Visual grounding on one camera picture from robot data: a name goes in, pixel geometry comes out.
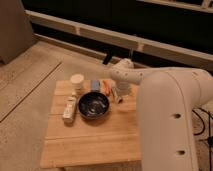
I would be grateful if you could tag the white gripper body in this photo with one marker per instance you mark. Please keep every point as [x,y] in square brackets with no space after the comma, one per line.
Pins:
[123,88]

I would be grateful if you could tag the white paper cup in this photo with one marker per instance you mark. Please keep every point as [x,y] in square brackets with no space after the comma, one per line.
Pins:
[77,81]

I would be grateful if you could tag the grey sofa corner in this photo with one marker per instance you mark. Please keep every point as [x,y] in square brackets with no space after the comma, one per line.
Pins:
[16,33]

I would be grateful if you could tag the orange carrot toy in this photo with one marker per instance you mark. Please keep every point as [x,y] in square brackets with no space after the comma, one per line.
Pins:
[107,88]

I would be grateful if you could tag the dark blue bowl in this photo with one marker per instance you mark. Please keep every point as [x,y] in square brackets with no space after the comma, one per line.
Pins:
[93,105]

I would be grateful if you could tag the white wooden shelf frame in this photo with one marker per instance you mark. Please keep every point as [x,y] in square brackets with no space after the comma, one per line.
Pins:
[150,47]

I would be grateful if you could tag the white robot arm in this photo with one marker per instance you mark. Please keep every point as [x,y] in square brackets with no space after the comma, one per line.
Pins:
[166,97]

